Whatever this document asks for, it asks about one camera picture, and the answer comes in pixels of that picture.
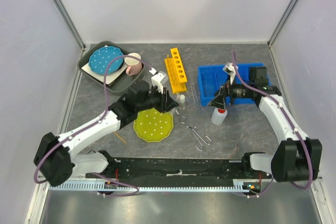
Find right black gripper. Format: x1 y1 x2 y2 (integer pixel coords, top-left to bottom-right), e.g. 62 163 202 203
207 74 254 110

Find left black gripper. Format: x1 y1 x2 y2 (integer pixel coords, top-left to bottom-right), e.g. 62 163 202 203
136 84 179 114

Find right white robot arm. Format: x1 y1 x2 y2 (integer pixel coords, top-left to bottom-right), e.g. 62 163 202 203
208 63 322 186

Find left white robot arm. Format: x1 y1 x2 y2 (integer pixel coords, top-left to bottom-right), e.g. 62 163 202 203
34 81 179 187

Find glass flask white stopper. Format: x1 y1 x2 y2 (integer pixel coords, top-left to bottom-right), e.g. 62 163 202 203
176 93 190 110

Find white wash bottle red cap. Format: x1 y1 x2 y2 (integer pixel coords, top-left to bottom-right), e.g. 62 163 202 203
211 108 228 125

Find blue plastic bin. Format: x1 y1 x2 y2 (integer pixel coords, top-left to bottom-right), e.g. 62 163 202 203
198 62 265 106

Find yellow test tube rack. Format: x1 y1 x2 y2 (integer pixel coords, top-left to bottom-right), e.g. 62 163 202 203
164 48 187 94

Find green dotted plate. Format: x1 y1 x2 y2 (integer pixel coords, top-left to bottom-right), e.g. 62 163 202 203
133 109 174 143

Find metal crucible tongs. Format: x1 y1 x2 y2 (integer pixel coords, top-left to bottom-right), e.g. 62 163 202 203
176 110 212 152

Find pink mug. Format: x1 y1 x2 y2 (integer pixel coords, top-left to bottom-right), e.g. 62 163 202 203
124 52 142 76

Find white square plate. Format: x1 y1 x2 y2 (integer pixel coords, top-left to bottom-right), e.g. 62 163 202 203
80 59 127 85

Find blue dotted plate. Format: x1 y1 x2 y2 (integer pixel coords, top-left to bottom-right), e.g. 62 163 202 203
88 46 123 75

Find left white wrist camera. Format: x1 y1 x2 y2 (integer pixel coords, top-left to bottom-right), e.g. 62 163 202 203
151 71 169 94

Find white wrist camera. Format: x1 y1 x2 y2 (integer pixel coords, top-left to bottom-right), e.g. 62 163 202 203
151 71 169 94
223 62 238 84

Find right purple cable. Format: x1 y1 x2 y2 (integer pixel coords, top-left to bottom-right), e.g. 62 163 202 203
232 51 314 198

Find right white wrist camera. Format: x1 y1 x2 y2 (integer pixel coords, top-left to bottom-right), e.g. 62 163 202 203
223 62 238 84

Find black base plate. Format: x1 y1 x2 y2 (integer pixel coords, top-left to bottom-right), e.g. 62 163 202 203
101 157 271 186

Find slotted cable duct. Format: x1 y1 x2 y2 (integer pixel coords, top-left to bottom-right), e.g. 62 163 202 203
49 179 259 193

